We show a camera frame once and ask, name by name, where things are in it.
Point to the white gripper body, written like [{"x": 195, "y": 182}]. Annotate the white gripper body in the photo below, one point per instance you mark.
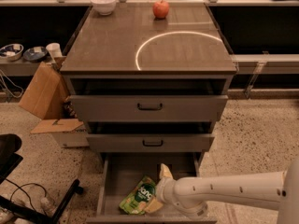
[{"x": 163, "y": 188}]

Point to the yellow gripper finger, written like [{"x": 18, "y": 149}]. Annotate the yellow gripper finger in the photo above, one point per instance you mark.
[
  {"x": 153, "y": 206},
  {"x": 165, "y": 171}
]

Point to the green rice chip bag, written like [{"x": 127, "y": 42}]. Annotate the green rice chip bag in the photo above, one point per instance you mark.
[{"x": 139, "y": 198}]

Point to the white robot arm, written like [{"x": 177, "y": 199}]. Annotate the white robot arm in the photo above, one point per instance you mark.
[{"x": 276, "y": 191}]

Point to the grey middle drawer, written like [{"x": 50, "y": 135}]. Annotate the grey middle drawer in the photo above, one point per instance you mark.
[{"x": 180, "y": 142}]

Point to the grey drawer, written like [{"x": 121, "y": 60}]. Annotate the grey drawer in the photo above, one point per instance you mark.
[
  {"x": 180, "y": 142},
  {"x": 138, "y": 108},
  {"x": 122, "y": 172}
]

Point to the grey bottom drawer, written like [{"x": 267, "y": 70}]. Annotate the grey bottom drawer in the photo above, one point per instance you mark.
[{"x": 122, "y": 172}]

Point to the grey drawer cabinet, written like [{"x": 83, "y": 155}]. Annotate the grey drawer cabinet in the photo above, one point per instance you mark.
[{"x": 131, "y": 53}]

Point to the grey top drawer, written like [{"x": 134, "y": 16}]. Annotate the grey top drawer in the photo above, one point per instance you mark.
[{"x": 138, "y": 108}]

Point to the open cardboard box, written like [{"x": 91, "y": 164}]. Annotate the open cardboard box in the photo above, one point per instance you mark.
[{"x": 47, "y": 98}]

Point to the red apple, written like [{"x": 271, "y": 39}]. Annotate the red apple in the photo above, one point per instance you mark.
[{"x": 160, "y": 9}]

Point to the white paper cup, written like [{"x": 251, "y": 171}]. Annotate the white paper cup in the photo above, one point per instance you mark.
[{"x": 54, "y": 50}]

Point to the dark blue bowl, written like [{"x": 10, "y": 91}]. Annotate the dark blue bowl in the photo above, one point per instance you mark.
[{"x": 35, "y": 54}]

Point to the white bowl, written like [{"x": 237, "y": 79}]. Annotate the white bowl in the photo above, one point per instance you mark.
[{"x": 104, "y": 7}]

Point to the blue patterned bowl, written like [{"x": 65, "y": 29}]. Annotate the blue patterned bowl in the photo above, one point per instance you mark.
[{"x": 11, "y": 52}]

